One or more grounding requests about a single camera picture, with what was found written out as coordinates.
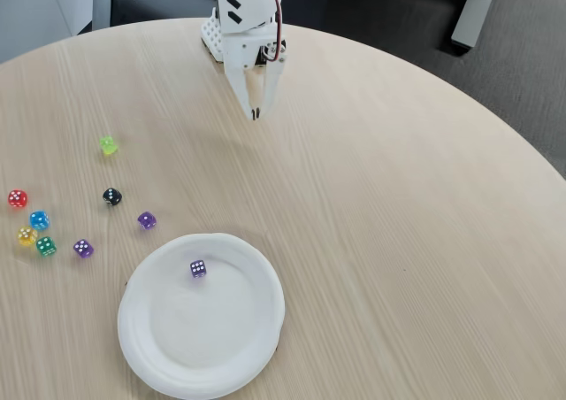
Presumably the white paper plate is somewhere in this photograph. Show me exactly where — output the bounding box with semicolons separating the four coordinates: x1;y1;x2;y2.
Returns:
117;233;287;399

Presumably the black upholstered chair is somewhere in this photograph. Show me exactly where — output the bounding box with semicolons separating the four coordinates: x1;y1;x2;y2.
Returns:
110;0;218;27

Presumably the grey desk leg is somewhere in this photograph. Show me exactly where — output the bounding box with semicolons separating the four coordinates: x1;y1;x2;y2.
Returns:
450;0;501;50

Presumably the white partition panel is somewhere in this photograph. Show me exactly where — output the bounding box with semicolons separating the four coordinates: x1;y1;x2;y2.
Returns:
0;0;111;64

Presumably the blue translucent die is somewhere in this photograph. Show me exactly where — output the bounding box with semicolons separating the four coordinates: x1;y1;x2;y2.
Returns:
28;210;50;231

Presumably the yellow translucent die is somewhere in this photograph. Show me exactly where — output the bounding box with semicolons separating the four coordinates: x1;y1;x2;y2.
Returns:
17;226;39;248

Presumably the red black servo cable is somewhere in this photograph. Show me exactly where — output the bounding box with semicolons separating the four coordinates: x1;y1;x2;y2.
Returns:
264;0;285;63

